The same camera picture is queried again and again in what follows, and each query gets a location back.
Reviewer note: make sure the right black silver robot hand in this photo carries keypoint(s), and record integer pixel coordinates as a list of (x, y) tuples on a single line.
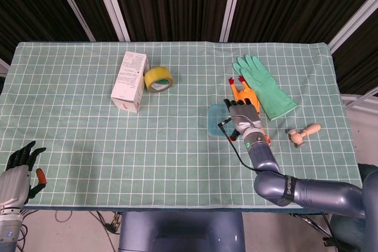
[(245, 116)]

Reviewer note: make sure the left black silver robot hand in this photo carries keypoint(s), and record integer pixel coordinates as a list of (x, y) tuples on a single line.
[(11, 182)]

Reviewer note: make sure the blue plastic lid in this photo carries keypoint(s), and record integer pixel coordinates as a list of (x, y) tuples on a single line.
[(218, 113)]

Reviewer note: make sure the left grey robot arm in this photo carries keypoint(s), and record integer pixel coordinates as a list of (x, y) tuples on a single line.
[(9, 231)]

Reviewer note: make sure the clear plastic container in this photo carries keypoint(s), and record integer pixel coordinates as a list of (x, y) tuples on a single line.
[(210, 134)]

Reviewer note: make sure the white cardboard box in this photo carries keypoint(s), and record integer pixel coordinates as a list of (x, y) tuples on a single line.
[(128, 83)]

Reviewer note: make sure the orange rubber chicken toy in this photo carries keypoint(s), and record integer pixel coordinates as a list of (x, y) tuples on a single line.
[(245, 94)]

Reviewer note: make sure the green rubber glove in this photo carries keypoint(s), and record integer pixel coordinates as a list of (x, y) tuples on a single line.
[(265, 86)]

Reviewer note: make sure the small wooden toy hammer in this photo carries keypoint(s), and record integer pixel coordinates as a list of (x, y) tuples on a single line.
[(298, 138)]

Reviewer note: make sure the yellow packing tape roll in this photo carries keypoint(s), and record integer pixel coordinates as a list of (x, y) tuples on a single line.
[(155, 75)]

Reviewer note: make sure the green checkered tablecloth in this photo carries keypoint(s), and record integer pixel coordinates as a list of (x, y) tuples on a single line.
[(147, 151)]

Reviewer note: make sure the grey blue robot torso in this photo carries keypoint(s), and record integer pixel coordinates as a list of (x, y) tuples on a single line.
[(180, 231)]

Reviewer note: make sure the black pleated curtain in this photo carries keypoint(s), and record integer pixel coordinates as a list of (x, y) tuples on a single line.
[(177, 1)]

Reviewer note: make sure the white frame post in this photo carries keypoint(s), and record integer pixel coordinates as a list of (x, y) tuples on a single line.
[(231, 4), (110, 4), (74, 7), (354, 19)]

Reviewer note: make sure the white metal frame rail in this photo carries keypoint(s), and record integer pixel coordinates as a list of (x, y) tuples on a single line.
[(358, 104)]

